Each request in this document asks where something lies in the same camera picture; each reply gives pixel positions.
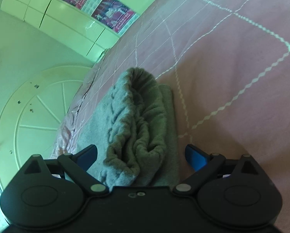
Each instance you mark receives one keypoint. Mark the red poster upper right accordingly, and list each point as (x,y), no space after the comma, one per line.
(115,15)

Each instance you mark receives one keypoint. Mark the glossy cream wardrobe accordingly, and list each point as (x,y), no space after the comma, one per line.
(73,27)

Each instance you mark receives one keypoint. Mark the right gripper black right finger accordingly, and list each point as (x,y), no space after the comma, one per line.
(205,166)

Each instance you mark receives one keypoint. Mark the grey pants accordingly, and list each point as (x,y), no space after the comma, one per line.
(133,128)

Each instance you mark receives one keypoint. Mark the cream curved headboard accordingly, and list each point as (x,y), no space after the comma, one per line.
(31,117)

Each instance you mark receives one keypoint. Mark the pink checked bed sheet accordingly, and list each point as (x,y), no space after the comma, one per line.
(227,63)

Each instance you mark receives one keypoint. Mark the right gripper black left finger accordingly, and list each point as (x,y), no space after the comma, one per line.
(76,166)

